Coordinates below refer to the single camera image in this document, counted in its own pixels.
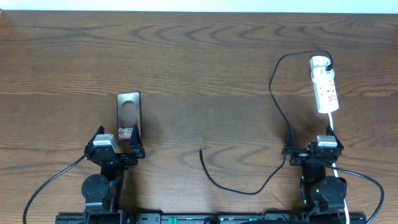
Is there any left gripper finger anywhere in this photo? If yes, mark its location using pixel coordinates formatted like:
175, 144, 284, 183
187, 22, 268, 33
129, 124, 144, 152
88, 126, 104, 146

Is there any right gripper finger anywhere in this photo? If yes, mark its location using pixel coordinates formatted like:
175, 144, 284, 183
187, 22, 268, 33
284, 125, 295, 149
326, 126, 343, 147

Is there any bronze Galaxy smartphone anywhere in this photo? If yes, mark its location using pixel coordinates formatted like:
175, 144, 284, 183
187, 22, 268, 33
117, 91, 142, 141

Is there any black charging cable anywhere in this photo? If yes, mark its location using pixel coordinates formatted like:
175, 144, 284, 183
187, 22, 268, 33
198, 50, 334, 196

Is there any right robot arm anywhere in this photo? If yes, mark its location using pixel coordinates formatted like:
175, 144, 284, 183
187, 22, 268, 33
282, 127, 347, 222

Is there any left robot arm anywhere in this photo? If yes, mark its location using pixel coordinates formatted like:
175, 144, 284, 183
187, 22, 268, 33
81, 125, 146, 224

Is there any white charger adapter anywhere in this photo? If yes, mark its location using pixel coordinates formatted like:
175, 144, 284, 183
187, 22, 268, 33
310, 55, 331, 70

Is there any white power strip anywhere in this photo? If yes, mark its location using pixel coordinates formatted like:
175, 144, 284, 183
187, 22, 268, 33
311, 67, 339, 114

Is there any white power strip cord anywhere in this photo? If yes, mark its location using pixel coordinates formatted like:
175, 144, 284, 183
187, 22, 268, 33
327, 112, 351, 224

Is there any left camera cable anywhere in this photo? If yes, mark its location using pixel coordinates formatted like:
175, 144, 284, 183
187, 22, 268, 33
22, 154, 88, 224

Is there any camera cable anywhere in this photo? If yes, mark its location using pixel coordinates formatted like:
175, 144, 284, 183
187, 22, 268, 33
22, 154, 88, 224
313, 149, 385, 224

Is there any right camera cable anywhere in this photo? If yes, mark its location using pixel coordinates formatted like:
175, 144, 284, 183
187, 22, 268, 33
313, 149, 385, 224

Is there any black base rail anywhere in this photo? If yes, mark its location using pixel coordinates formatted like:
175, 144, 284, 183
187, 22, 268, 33
55, 212, 368, 224

